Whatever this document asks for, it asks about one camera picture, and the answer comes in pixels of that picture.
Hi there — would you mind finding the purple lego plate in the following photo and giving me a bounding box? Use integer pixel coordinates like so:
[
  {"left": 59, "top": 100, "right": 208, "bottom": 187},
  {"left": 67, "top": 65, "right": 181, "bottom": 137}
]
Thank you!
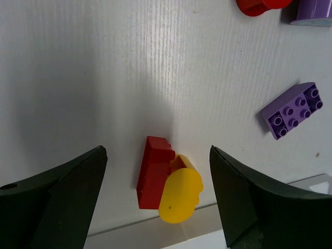
[{"left": 261, "top": 82, "right": 323, "bottom": 140}]

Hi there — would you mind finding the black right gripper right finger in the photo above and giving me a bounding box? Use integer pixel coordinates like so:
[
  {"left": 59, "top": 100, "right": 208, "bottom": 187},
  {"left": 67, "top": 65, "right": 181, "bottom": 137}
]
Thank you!
[{"left": 210, "top": 146, "right": 331, "bottom": 248}]

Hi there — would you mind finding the white divided sorting tray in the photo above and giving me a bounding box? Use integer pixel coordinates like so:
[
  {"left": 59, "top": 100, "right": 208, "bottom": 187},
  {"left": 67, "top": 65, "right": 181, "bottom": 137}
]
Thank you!
[{"left": 84, "top": 173, "right": 332, "bottom": 249}]

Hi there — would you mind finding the purple tall lego brick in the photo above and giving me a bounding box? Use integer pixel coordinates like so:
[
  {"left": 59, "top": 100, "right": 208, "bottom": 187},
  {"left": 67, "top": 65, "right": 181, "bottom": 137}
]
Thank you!
[{"left": 281, "top": 0, "right": 331, "bottom": 27}]

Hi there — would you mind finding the red round lego piece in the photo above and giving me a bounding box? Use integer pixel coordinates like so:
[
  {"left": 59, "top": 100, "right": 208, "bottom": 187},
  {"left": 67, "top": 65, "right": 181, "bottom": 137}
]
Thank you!
[{"left": 236, "top": 0, "right": 299, "bottom": 17}]

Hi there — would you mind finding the yellow round lego piece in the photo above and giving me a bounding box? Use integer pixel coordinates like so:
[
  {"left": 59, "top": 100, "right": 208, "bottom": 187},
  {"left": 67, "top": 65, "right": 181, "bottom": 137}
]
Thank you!
[{"left": 158, "top": 154, "right": 203, "bottom": 224}]

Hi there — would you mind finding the red long lego brick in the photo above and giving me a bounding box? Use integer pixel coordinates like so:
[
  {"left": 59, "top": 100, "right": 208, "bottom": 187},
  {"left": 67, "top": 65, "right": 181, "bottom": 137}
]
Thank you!
[{"left": 136, "top": 136, "right": 175, "bottom": 210}]

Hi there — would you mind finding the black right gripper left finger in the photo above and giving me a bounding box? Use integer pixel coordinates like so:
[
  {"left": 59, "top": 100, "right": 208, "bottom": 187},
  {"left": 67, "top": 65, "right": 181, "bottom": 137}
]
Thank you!
[{"left": 1, "top": 146, "right": 107, "bottom": 248}]

